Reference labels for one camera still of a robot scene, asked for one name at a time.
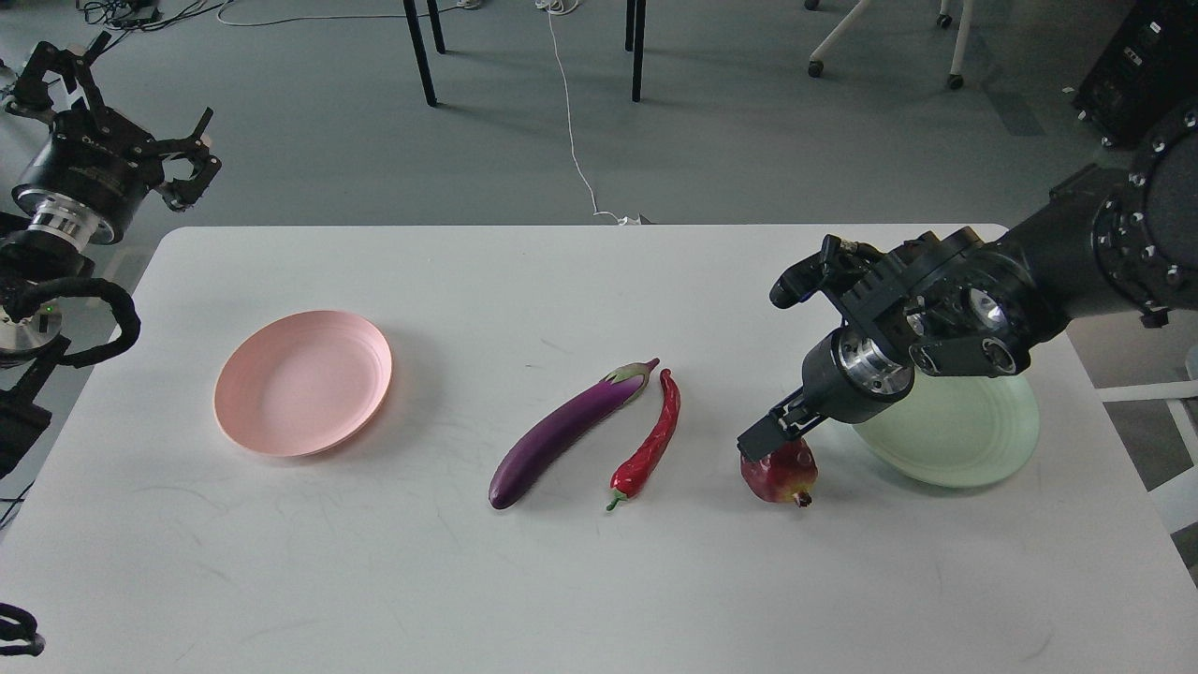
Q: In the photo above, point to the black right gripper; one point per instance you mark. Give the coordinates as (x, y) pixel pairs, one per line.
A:
(846, 377)

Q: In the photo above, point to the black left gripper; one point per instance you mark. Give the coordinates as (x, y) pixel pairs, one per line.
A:
(75, 178)

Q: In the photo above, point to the red pomegranate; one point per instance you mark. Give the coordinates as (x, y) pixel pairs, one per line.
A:
(786, 476)

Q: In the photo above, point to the purple eggplant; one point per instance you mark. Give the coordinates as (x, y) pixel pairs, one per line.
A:
(550, 437)

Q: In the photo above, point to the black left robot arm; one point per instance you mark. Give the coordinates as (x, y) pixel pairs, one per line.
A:
(38, 271)

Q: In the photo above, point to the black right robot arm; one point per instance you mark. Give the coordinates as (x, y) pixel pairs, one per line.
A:
(1108, 241)

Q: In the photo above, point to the red chili pepper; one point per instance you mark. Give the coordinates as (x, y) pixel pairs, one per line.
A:
(631, 477)

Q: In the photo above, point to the green plate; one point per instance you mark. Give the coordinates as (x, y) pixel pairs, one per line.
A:
(957, 432)

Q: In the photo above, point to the pink plate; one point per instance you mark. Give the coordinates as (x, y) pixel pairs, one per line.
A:
(303, 384)

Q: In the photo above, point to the black table leg left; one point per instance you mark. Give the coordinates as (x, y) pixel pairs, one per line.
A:
(414, 25)

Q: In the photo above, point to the black table leg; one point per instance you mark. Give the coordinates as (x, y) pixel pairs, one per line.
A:
(634, 42)
(414, 25)

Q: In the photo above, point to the white chair base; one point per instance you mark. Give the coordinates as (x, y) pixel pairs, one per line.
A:
(858, 40)

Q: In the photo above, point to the black table leg right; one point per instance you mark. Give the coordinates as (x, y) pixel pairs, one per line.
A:
(634, 42)

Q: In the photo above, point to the black equipment case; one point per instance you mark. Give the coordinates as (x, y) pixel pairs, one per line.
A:
(1146, 69)

